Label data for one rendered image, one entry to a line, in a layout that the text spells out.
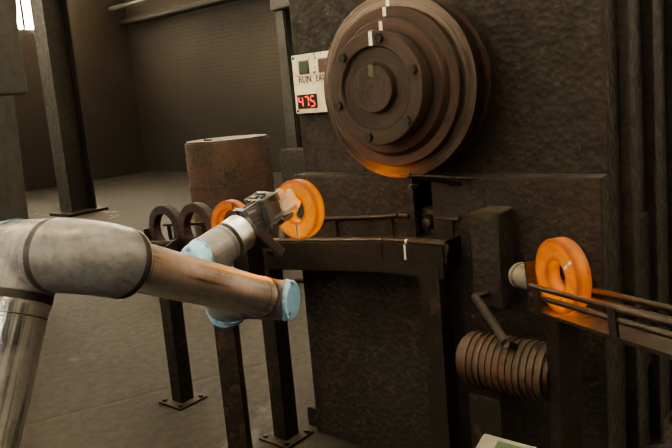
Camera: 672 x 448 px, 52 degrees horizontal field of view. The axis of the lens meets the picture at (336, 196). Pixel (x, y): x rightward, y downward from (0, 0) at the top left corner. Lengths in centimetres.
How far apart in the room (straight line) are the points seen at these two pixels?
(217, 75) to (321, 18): 945
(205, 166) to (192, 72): 751
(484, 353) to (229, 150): 317
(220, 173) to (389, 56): 296
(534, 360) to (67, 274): 96
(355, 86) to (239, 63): 943
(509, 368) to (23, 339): 97
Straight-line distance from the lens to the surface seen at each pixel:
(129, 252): 109
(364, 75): 171
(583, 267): 141
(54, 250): 109
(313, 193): 172
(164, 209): 257
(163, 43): 1260
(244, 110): 1111
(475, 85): 165
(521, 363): 157
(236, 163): 452
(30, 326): 115
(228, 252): 156
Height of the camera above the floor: 111
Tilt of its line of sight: 8 degrees down
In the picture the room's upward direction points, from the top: 5 degrees counter-clockwise
